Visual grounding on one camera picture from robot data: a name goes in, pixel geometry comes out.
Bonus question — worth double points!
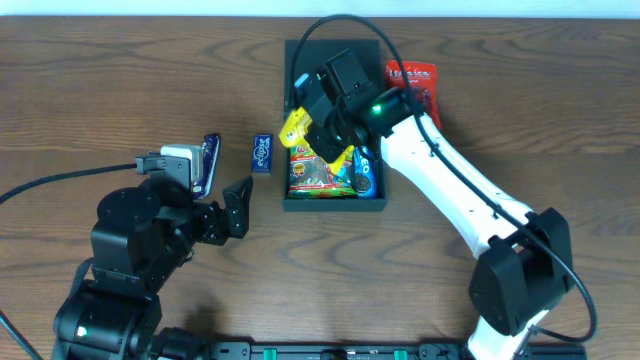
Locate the red snack bag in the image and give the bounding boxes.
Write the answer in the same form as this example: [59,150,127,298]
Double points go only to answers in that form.
[385,60,442,130]

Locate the yellow sunflower seeds bag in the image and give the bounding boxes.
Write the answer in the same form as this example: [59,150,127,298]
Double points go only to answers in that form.
[279,107,355,175]

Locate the black open gift box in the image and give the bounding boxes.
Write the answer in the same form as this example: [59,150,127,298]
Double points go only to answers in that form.
[282,39,387,212]

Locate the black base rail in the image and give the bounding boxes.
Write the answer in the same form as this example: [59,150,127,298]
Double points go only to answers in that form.
[148,342,473,360]

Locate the Cadbury Dairy Milk bar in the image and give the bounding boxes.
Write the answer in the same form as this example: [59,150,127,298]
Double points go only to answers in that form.
[191,133,221,200]

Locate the Haribo gummy worms bag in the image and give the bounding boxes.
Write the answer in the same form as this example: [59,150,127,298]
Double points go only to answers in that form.
[287,146,356,198]

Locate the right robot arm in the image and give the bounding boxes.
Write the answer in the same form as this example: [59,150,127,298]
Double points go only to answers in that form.
[281,49,574,359]

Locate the blue Oreo cookie pack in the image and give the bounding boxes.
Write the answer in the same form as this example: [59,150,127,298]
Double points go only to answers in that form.
[351,146,377,199]

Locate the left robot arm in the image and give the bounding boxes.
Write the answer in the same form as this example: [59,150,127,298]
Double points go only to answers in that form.
[52,176,253,359]

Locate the blue Eclipse mints tin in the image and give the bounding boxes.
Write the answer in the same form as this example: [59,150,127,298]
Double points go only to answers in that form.
[251,134,273,173]

